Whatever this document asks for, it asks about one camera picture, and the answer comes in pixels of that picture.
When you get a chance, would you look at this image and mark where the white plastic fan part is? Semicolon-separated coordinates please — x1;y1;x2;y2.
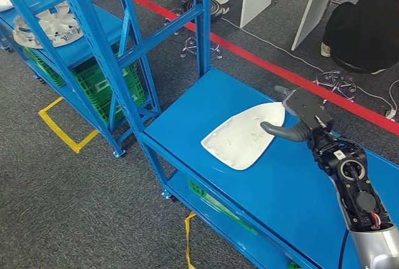
12;2;84;49

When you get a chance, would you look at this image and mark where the white plastic shell part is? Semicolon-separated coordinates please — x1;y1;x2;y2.
201;101;286;171

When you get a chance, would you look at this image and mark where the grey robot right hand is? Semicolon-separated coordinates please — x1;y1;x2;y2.
260;85;314;144

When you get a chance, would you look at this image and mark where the white floor cable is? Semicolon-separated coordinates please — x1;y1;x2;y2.
221;17;399;113

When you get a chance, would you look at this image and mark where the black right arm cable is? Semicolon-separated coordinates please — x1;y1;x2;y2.
338;227;349;269

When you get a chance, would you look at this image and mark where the blue metal shelf rack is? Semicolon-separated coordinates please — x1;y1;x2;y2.
0;0;162;159
51;0;399;269

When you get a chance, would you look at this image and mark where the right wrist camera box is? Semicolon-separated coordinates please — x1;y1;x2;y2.
282;87;334;130

